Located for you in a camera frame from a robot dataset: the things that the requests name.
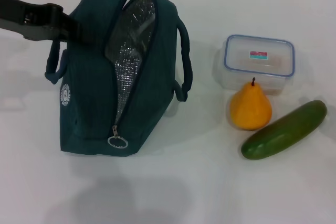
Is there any teal insulated lunch bag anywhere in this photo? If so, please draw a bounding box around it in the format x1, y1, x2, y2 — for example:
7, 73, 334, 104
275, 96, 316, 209
44, 0, 194, 158

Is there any clear blue-rimmed lunch box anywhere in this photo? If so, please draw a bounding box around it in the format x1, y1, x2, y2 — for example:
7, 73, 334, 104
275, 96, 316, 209
213, 34, 296, 97

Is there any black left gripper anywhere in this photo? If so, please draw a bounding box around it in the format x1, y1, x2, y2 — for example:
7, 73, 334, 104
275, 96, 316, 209
0, 0, 96, 45

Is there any green cucumber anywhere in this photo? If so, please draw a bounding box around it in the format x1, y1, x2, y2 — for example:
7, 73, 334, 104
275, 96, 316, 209
240, 99, 329, 161

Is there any orange pear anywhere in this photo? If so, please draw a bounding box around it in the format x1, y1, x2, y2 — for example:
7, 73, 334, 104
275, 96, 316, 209
229, 77, 273, 131

